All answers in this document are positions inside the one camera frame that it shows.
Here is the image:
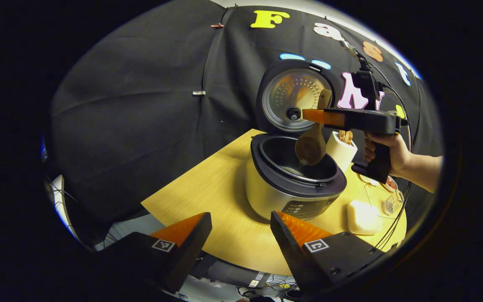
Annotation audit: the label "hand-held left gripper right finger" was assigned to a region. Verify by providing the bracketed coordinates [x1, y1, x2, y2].
[270, 211, 387, 296]

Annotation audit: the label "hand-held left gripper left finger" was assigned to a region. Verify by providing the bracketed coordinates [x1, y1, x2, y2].
[95, 212, 213, 294]

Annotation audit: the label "wooden spoon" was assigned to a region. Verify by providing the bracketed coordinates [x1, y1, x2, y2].
[295, 89, 333, 166]

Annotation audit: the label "black silver rice cooker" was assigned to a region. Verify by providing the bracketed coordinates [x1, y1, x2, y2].
[245, 60, 348, 221]

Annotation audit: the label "metal wire chopstick holder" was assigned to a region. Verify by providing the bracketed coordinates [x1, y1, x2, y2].
[382, 191, 405, 216]

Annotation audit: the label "white toaster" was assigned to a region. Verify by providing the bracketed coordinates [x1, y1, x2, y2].
[326, 131, 358, 173]

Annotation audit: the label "clear plastic box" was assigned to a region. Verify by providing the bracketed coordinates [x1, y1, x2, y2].
[347, 200, 384, 235]

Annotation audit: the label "black backdrop cloth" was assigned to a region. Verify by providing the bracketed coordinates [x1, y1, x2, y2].
[51, 0, 443, 223]

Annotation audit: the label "tangled black cables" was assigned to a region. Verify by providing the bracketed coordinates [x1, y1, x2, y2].
[236, 275, 305, 300]

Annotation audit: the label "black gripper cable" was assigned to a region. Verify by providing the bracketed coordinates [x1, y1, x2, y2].
[342, 40, 414, 250]

